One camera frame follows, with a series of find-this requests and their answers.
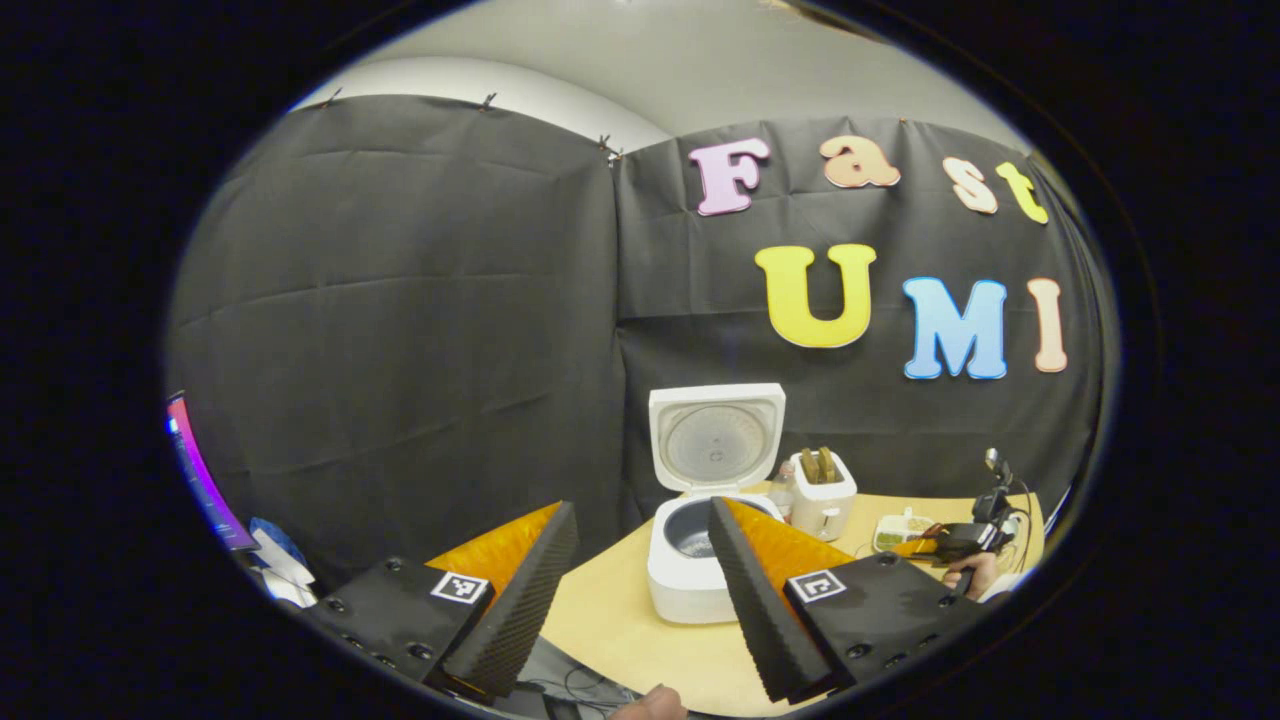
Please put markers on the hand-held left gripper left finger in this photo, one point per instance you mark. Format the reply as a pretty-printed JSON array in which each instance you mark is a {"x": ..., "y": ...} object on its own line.
[{"x": 520, "y": 610}]

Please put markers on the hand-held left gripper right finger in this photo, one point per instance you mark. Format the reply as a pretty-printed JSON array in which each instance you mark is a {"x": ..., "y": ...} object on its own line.
[{"x": 760, "y": 610}]

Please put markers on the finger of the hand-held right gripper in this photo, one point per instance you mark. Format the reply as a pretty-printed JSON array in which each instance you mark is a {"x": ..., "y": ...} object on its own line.
[{"x": 918, "y": 548}]

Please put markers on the white rice cooker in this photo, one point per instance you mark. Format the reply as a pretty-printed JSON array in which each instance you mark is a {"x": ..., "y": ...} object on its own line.
[{"x": 680, "y": 590}]

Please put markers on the white divided bean dish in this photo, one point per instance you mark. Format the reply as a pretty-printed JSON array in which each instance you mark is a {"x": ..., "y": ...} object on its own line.
[{"x": 900, "y": 532}]

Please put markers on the white toaster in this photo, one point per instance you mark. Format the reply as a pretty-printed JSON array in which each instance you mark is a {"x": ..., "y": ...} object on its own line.
[{"x": 822, "y": 505}]

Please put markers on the small red label bottle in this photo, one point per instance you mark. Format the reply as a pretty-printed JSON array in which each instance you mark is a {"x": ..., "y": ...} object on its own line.
[{"x": 783, "y": 492}]

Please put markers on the brown bread slice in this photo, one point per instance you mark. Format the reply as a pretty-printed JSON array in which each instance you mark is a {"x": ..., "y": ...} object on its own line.
[
  {"x": 808, "y": 465},
  {"x": 827, "y": 463}
]

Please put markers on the blue and white cloth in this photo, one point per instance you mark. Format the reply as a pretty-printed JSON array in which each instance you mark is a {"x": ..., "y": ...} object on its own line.
[{"x": 280, "y": 565}]

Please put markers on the black backdrop cloth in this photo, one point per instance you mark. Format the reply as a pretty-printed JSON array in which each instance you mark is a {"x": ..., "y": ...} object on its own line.
[{"x": 400, "y": 350}]

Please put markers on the computer monitor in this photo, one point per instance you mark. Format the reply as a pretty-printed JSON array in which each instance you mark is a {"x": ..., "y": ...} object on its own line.
[{"x": 200, "y": 470}]

